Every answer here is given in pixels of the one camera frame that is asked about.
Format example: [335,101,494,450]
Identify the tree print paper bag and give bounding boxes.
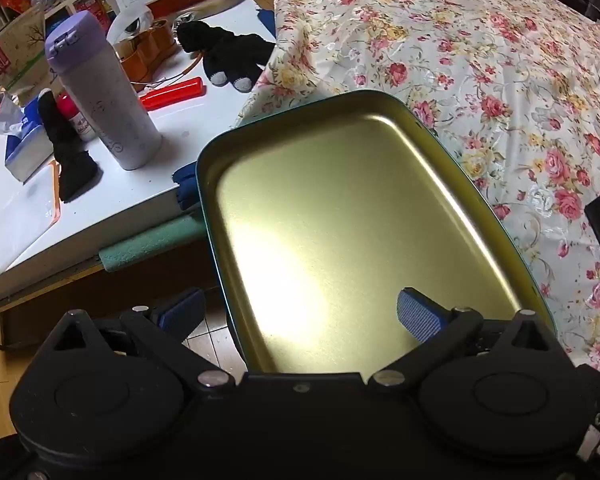
[0,10,56,93]

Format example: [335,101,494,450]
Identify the orange pencil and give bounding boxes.
[50,160,63,222]

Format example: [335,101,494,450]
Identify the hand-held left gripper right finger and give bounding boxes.
[367,287,568,391]

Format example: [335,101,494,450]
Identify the gold metal tin tray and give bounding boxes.
[196,90,558,376]

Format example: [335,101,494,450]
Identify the red pen case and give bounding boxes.
[139,76,206,111]

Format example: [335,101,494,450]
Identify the blue white tissue box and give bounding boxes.
[2,97,56,183]

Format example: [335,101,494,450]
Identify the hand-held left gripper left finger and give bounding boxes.
[52,287,231,390]

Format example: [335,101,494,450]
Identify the floral bedspread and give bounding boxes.
[235,0,600,376]

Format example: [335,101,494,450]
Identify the plain black glove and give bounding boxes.
[37,87,99,203]

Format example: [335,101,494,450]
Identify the purple lid thermos bottle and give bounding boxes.
[45,10,163,171]

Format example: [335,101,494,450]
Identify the green foam edge guard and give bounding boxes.
[97,215,208,273]

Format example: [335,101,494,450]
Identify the small pink cap bottle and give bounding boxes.
[57,94,97,143]

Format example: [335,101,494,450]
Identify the red tin can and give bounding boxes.
[72,0,113,22]

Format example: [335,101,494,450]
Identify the blue foam corner guard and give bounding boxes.
[257,7,278,43]
[172,162,201,211]

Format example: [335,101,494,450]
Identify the orange wooden holder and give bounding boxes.
[115,20,181,83]

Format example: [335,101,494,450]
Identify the black glove grey fingertips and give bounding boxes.
[176,21,277,93]

